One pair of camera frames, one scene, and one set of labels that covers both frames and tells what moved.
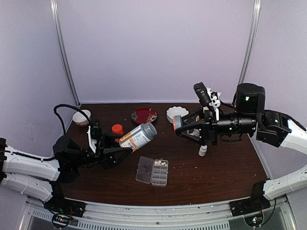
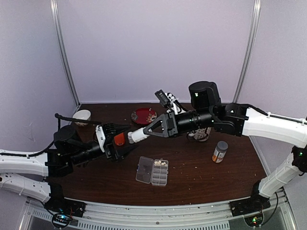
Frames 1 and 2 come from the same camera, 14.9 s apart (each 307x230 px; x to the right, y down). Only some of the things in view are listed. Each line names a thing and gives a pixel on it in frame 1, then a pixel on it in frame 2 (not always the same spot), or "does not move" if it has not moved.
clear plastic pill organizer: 155,171 does not move
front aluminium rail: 102,215 does not move
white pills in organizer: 158,163 does not move
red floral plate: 144,115 does not move
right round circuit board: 255,220 does not move
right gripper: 209,124 -> 169,124
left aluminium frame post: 58,29 does not move
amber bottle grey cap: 138,137 -> 219,152
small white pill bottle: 203,150 -> 136,135
